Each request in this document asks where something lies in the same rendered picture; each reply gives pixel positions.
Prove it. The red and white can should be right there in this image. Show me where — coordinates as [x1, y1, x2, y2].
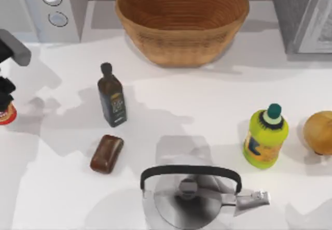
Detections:
[0, 103, 18, 126]

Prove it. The pale microwave oven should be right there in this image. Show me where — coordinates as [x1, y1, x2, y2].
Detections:
[0, 0, 91, 44]

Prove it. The dark olive oil bottle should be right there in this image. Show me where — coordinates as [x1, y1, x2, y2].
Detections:
[97, 62, 128, 128]

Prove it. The brown bread loaf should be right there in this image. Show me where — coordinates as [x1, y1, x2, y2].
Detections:
[90, 134, 125, 175]

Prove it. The brown woven basket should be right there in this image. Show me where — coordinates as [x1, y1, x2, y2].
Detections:
[115, 0, 250, 68]

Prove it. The yellow-green bottle with green cap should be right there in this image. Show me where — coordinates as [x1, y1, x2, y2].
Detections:
[242, 103, 289, 168]

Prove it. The brown onion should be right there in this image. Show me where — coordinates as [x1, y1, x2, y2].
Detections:
[302, 110, 332, 156]

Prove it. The grey cabinet door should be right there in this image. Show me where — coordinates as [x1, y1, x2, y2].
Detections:
[293, 0, 332, 54]

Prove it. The silver kettle with black handle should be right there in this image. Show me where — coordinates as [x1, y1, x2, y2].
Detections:
[140, 164, 271, 230]

